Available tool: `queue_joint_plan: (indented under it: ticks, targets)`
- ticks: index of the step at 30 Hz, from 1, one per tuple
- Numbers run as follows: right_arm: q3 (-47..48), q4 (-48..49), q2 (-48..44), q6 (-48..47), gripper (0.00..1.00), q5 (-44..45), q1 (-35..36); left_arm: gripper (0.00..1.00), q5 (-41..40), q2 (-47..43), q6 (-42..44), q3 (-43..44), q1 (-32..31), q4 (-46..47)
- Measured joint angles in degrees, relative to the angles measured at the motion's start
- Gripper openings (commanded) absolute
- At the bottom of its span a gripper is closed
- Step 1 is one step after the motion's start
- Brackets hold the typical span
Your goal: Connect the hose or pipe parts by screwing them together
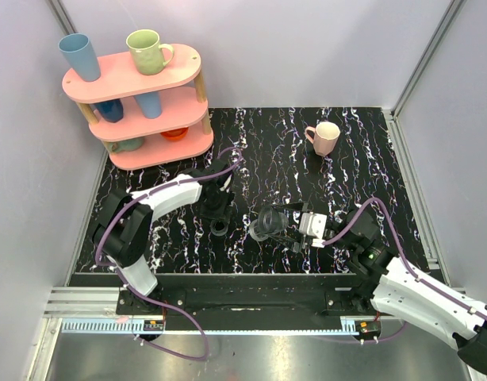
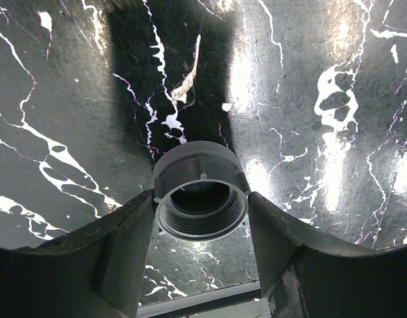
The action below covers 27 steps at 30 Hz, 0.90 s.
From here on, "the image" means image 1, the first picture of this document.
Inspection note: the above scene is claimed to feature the dark grey threaded nut ring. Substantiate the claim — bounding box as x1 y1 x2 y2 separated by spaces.
258 205 289 236

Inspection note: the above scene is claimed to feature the grey threaded adapter fitting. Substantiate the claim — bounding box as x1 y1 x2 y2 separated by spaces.
210 220 228 237

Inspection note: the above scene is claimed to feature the teal ceramic mug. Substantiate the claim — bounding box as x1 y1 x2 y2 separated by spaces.
102 137 144 154

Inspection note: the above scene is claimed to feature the pink ceramic mug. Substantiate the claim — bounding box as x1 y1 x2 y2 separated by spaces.
305 121 340 156

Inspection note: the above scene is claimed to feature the pink three-tier shelf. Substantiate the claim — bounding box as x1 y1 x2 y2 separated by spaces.
62 44 214 171

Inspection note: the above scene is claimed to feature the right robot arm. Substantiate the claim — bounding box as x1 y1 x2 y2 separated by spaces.
255 198 487 375

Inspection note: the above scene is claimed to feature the orange plastic bowl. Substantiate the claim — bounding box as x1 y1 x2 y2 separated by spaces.
160 127 189 141

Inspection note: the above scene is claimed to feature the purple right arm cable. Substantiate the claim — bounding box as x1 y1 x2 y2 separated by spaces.
322 197 487 344

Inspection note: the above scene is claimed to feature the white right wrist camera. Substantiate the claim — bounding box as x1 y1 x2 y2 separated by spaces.
308 212 328 248

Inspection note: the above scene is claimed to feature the dark blue mug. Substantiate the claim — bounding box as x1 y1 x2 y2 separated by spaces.
94 98 124 123

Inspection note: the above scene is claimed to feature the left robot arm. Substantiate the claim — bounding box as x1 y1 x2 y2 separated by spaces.
89 159 234 314

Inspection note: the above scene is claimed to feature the light blue tall cup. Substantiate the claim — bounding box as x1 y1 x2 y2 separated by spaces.
59 33 101 82

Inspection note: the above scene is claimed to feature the aluminium frame rail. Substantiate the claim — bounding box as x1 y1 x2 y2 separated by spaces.
44 287 376 336

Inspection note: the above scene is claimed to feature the light blue cup middle shelf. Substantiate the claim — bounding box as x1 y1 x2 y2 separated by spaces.
133 91 163 119

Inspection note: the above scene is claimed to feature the green ceramic mug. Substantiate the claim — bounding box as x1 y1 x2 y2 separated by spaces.
126 29 174 75

